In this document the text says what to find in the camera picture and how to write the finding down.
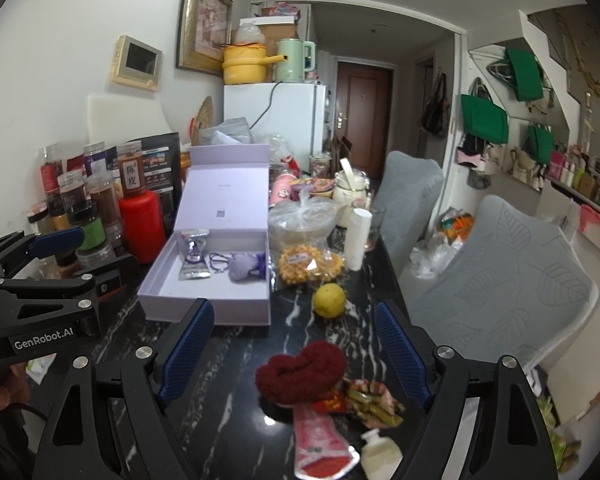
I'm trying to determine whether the red label dark jar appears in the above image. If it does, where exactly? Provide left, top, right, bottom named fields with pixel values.
left=40, top=143, right=64, bottom=194

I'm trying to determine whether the white goat milk hand cream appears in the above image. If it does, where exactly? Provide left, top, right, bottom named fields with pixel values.
left=361, top=428, right=403, bottom=480

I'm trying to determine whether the silver foil packet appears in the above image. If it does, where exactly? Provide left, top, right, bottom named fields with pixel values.
left=178, top=229, right=211, bottom=281

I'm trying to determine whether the near grey chair cover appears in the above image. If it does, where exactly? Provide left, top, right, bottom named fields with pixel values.
left=407, top=195, right=598, bottom=370

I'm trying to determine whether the yellow lemon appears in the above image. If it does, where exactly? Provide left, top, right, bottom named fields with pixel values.
left=312, top=283, right=347, bottom=318

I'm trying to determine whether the green pink snack packet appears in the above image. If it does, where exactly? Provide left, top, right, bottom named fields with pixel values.
left=344, top=379, right=405, bottom=429

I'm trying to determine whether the black printed box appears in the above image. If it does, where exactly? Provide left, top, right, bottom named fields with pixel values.
left=140, top=132, right=182, bottom=231

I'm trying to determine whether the green electric kettle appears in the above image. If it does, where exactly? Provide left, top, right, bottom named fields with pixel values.
left=274, top=38, right=316, bottom=84

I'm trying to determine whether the dark red fluffy scrunchie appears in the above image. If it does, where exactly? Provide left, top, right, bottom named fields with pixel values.
left=256, top=340, right=348, bottom=406

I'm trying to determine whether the brown entrance door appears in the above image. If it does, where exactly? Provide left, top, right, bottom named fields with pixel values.
left=335, top=62, right=393, bottom=180

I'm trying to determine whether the jar with chinese label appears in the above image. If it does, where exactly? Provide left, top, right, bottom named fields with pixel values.
left=117, top=141, right=146, bottom=197

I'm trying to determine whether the brown spice jar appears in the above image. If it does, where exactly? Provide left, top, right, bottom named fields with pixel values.
left=86, top=170, right=122, bottom=246

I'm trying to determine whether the red canister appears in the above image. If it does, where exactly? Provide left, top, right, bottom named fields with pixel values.
left=119, top=190, right=166, bottom=264

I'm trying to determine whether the white cylindrical bottle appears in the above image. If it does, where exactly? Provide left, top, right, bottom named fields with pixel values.
left=343, top=208, right=373, bottom=271

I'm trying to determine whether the lavender gift box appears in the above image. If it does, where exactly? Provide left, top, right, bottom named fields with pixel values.
left=137, top=144, right=271, bottom=326

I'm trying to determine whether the white refrigerator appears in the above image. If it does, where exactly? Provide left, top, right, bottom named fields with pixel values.
left=223, top=82, right=326, bottom=172

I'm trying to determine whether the clear plastic bag bowl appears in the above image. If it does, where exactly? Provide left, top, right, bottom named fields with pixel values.
left=268, top=191, right=343, bottom=252

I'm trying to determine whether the lavender sachet pouch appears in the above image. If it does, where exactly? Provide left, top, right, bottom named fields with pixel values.
left=227, top=252, right=268, bottom=282

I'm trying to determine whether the yellow pot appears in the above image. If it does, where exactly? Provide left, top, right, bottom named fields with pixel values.
left=222, top=44, right=288, bottom=86

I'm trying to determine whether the bag of yellow waffles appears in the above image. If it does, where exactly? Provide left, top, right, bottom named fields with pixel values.
left=277, top=244, right=344, bottom=285

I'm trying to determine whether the far grey chair cover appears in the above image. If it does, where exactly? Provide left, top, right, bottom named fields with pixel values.
left=375, top=151, right=444, bottom=278

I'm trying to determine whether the pink red cream tube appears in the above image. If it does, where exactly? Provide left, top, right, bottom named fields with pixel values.
left=294, top=404, right=360, bottom=480

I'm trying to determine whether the grey chair cover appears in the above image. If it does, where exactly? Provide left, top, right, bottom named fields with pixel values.
left=375, top=151, right=444, bottom=278
left=407, top=195, right=598, bottom=370

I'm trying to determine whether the gold framed picture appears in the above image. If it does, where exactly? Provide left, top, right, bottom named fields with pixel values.
left=176, top=0, right=233, bottom=76

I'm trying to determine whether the green tote bag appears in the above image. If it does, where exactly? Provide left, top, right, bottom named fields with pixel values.
left=460, top=94, right=509, bottom=144

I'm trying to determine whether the green label black lid jar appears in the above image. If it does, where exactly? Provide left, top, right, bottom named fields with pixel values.
left=68, top=200, right=107, bottom=252

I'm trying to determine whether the person left hand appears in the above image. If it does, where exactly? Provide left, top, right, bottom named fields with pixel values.
left=0, top=363, right=31, bottom=411

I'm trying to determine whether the red gold snack packet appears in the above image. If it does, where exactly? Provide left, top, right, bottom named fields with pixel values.
left=311, top=389, right=348, bottom=414

